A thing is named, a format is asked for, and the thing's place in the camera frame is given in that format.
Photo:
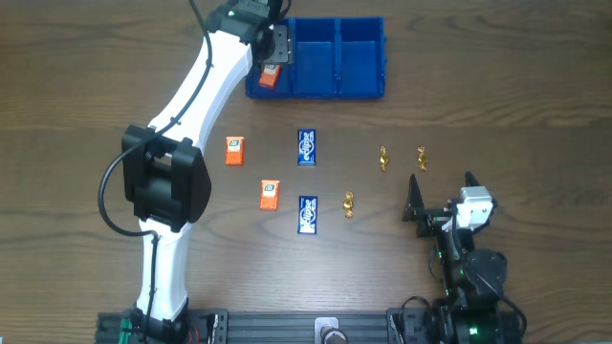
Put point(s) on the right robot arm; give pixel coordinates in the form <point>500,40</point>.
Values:
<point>485,272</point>

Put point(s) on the blue tray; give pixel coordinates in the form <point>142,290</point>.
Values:
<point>356,67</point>

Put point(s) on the gold candy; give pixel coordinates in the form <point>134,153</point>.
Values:
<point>348,204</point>
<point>383,158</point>
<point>421,158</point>

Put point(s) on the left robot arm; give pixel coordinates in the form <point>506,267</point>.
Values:
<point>220,71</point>

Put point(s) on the blue candy pack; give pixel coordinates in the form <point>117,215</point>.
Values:
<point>307,215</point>
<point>306,148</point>

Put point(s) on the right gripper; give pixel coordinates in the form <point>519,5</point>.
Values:
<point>430,221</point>

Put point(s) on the mounting rail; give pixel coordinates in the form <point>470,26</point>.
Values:
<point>277,327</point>

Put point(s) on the orange candy box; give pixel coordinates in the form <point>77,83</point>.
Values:
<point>270,76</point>
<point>234,152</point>
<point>269,196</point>

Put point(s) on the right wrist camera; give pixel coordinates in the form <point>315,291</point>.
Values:
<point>471,208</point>

